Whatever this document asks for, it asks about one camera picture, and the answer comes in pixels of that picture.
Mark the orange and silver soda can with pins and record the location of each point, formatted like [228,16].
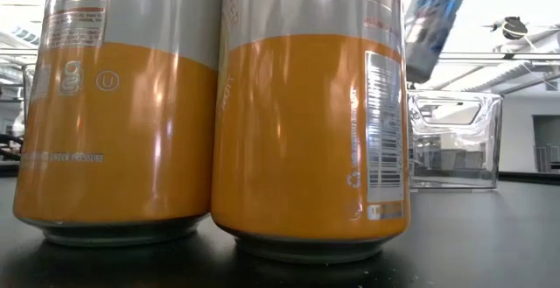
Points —
[297,139]
[118,126]

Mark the clear plastic bin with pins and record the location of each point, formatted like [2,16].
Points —
[455,156]
[27,86]

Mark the grey bottle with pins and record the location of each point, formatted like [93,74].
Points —
[433,21]

